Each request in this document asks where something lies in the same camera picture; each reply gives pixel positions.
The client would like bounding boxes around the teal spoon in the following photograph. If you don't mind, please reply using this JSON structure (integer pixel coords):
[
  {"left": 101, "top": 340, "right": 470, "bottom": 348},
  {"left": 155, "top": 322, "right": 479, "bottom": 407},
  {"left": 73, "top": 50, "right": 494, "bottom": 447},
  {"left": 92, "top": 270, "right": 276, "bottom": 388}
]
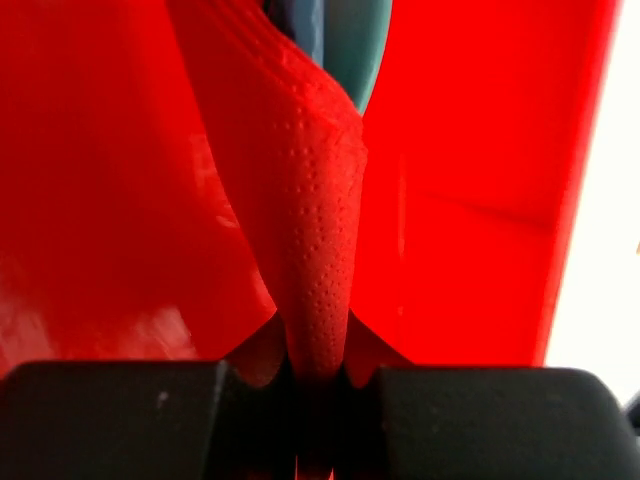
[{"left": 323, "top": 0, "right": 393, "bottom": 114}]

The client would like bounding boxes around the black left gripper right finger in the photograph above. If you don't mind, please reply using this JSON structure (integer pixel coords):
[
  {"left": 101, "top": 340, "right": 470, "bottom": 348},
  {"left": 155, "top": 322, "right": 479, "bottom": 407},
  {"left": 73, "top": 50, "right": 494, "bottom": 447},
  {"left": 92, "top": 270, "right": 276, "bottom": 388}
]
[{"left": 332, "top": 309, "right": 640, "bottom": 480}]

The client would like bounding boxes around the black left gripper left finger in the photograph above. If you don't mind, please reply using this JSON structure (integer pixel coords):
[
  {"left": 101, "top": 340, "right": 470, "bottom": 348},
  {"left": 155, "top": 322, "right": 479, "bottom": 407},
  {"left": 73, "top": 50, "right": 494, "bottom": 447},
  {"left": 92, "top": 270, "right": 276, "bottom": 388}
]
[{"left": 0, "top": 314, "right": 301, "bottom": 480}]

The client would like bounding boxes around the red plastic tray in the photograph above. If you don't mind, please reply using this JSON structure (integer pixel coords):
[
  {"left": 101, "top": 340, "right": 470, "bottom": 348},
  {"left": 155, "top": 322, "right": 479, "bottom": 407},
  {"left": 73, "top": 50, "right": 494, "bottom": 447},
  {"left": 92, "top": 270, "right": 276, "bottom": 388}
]
[{"left": 1, "top": 1, "right": 619, "bottom": 371}]

